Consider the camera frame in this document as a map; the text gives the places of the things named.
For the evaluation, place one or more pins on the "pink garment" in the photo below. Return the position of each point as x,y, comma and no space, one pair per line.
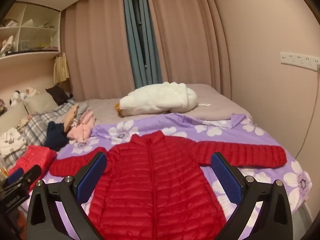
82,128

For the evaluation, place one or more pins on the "white wall shelf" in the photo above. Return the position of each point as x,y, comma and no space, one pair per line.
30,32

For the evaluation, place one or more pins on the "grey bed sheet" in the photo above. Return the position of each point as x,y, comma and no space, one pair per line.
215,105

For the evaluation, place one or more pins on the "pleated yellow fabric shade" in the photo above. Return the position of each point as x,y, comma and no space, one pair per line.
61,68

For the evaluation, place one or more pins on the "dark brown cushion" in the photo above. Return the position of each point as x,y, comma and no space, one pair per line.
57,93

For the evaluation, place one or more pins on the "white power strip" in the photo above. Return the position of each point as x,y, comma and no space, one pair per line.
298,60

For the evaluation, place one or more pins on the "folded red down jacket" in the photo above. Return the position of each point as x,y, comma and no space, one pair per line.
35,158

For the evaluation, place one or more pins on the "beige garment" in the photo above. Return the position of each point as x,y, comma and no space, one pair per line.
70,116

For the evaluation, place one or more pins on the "beige plush toy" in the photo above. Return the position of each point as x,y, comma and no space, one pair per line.
31,91

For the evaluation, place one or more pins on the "white goose plush toy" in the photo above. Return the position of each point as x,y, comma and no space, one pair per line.
155,100

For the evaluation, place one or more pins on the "beige patterned cloth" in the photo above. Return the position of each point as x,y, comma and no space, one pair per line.
25,123

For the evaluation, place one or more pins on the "beige pillow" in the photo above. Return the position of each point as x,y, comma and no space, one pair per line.
40,103

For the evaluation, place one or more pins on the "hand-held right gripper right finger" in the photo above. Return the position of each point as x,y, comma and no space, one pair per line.
226,177

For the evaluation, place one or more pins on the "navy garment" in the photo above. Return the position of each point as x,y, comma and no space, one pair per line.
56,136

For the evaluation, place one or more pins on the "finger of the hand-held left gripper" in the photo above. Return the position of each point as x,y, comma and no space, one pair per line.
32,173
15,174

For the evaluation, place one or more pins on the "plaid pillow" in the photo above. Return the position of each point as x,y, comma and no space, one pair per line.
42,121

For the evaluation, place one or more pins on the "dark window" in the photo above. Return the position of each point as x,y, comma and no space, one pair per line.
138,30

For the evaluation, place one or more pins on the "white printed cloth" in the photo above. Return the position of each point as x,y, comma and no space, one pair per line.
11,138

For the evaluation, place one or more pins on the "blue grey curtain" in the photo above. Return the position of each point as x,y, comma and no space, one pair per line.
155,62

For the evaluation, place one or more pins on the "grey garment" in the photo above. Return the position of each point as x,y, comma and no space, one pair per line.
82,112

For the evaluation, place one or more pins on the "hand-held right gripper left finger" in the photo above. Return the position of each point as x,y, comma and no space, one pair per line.
91,177

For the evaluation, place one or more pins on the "red down jacket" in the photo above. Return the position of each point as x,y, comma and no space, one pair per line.
155,180
35,158

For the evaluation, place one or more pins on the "white black plush toy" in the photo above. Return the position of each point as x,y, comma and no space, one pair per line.
15,97

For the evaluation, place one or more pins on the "purple floral blanket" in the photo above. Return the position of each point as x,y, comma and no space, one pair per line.
175,127

